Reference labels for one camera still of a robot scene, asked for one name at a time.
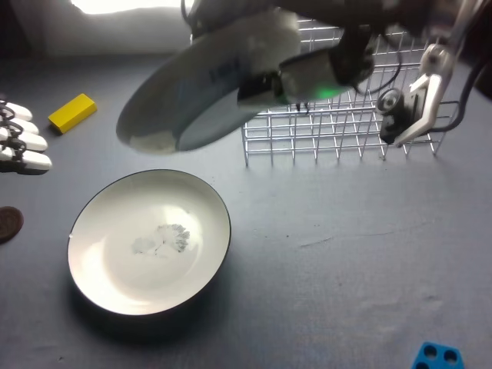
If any grey table cloth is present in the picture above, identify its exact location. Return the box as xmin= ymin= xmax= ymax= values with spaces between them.
xmin=0 ymin=52 xmax=492 ymax=369

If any blue block with holes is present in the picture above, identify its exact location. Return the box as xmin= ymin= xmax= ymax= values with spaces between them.
xmin=409 ymin=341 xmax=468 ymax=369

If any yellow rectangular block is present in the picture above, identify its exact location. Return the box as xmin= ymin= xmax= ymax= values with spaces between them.
xmin=48 ymin=93 xmax=98 ymax=135

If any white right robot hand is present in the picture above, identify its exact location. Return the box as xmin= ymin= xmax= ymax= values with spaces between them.
xmin=237 ymin=11 xmax=376 ymax=111

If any wire dish rack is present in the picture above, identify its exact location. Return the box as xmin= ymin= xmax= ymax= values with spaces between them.
xmin=241 ymin=17 xmax=460 ymax=167

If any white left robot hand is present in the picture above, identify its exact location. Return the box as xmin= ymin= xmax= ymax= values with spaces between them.
xmin=0 ymin=98 xmax=53 ymax=176

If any brown round cookie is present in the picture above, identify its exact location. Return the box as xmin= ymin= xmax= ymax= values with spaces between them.
xmin=0 ymin=206 xmax=25 ymax=244

